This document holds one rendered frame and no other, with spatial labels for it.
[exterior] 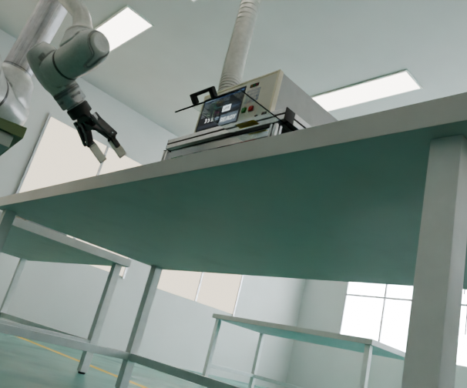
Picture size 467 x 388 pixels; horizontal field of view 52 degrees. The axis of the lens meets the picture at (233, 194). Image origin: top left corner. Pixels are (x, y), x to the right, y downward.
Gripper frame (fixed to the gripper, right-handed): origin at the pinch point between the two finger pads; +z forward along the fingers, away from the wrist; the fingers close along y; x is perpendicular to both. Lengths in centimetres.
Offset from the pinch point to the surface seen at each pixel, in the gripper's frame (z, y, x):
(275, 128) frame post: 17, 44, 31
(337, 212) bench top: 30, 78, 1
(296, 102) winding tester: 20, 35, 59
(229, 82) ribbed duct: 30, -99, 166
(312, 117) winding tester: 30, 35, 63
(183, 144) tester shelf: 16.4, -9.2, 35.7
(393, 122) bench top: 3, 109, -13
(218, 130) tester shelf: 15.3, 11.8, 37.8
